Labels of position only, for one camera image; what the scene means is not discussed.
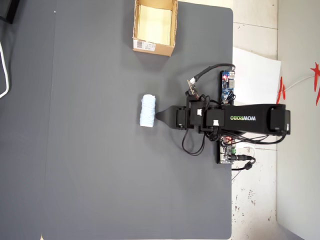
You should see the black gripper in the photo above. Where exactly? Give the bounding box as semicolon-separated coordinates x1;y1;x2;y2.
154;98;204;131

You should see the light blue block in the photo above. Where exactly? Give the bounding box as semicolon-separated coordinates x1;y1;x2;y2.
139;93;157;129

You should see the open cardboard box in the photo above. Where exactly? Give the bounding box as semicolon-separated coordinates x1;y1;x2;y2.
132;0;179;58

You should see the blue circuit board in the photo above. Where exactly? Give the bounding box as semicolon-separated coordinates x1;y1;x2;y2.
219;70;237;105

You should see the circuit board with green terminal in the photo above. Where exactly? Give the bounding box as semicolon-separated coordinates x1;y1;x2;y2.
216;136;239;165

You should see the dark grey table mat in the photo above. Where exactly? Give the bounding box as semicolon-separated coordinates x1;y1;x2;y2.
40;0;234;240

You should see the yellow paper sheet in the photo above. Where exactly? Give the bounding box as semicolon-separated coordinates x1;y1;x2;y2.
137;4;173;47

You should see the white paper sheet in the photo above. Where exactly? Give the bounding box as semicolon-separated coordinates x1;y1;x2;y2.
232;46;283;107

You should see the white curved object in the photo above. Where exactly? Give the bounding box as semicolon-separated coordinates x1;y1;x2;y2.
0;39;11;99

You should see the black object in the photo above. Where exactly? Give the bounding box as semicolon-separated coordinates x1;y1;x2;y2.
0;0;21;25

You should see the small camera circuit board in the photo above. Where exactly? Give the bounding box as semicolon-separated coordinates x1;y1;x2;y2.
185;79;201;100

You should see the thin black servo wire loop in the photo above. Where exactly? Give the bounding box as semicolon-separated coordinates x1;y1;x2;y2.
181;128;209;157

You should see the thick black camera cable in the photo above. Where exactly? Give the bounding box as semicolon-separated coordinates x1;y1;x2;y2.
189;63;237;86

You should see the white usb cable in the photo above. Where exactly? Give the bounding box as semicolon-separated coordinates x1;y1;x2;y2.
236;144;256;154

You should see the black power plug cable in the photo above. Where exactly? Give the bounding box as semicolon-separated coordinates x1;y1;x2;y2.
232;154;257;172

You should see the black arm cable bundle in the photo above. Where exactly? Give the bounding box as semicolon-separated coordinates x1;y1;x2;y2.
219;129;289;145

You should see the thin white floor cable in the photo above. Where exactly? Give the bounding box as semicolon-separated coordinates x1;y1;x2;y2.
284;74;316;92

